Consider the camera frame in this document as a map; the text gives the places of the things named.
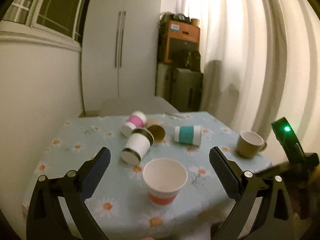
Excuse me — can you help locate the red banded paper cup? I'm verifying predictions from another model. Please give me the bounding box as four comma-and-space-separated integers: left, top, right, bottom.
143, 158, 188, 206

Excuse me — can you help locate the plain brown paper cup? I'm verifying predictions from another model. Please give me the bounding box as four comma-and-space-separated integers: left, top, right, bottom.
146, 118, 165, 142

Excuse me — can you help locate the white double door wardrobe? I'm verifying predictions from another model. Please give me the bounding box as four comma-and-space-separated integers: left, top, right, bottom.
81, 0, 161, 114

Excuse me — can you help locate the dark grey suitcase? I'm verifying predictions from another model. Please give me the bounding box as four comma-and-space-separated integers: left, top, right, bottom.
170, 68, 203, 112

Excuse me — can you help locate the white curtain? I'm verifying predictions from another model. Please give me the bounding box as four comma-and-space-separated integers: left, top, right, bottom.
181, 0, 319, 163

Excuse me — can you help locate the olive ceramic mug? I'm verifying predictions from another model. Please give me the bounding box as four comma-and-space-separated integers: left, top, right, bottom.
236, 131, 267, 158

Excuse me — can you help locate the teal banded paper cup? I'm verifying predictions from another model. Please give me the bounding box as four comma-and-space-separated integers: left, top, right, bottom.
174, 125, 202, 146

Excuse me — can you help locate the orange cardboard box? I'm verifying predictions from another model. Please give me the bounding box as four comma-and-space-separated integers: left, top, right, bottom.
163, 20, 200, 63

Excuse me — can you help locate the black banded paper cup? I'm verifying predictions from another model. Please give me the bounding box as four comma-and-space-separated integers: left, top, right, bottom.
120, 128, 154, 166

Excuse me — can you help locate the pink banded paper cup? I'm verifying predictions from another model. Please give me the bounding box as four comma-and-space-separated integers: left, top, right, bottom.
121, 111, 147, 137

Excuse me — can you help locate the grey chair backrest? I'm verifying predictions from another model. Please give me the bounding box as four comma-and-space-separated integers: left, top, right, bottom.
99, 96, 179, 117

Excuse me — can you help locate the daisy print light blue tablecloth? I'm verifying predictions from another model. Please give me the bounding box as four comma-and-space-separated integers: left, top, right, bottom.
22, 112, 271, 239

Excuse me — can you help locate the white framed window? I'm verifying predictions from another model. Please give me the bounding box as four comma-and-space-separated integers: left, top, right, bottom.
1, 0, 90, 51

